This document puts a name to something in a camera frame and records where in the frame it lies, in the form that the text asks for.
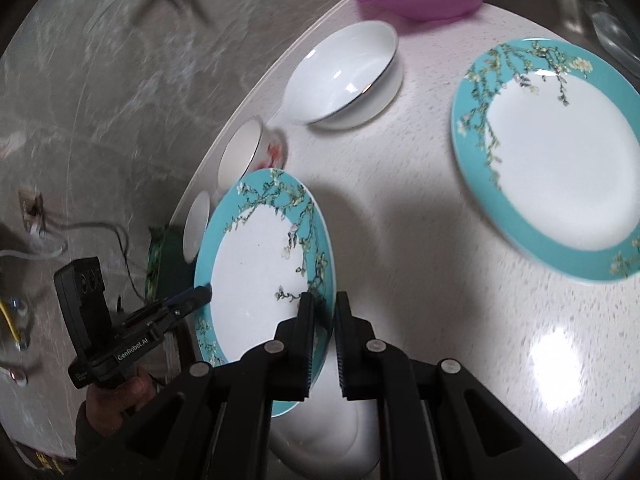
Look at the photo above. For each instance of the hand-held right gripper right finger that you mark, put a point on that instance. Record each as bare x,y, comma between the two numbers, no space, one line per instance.
344,340

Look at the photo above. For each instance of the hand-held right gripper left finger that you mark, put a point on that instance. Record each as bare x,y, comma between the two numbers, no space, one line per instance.
306,340

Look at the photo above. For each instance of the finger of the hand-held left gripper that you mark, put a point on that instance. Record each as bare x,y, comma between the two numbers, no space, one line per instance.
190,302

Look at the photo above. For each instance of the teal floral rim plate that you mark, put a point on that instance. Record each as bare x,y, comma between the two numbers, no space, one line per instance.
250,270
560,160

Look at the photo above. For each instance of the large white bowl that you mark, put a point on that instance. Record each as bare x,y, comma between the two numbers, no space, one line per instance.
340,70

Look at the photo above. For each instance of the person's left forearm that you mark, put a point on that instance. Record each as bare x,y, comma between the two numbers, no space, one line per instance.
92,452

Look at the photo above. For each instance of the person's left hand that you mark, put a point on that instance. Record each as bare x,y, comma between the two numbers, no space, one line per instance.
115,402

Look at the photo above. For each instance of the dark green box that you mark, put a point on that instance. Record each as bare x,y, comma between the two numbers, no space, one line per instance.
160,270

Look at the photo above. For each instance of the small white bowl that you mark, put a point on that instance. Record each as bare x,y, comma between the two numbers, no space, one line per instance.
196,225

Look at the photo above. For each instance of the stainless steel sink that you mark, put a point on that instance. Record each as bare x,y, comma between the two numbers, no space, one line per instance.
550,0

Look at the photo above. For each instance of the clear glass container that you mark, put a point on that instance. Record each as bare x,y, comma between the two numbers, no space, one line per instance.
617,35

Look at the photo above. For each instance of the wall socket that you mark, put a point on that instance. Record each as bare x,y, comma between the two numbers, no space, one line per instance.
31,210

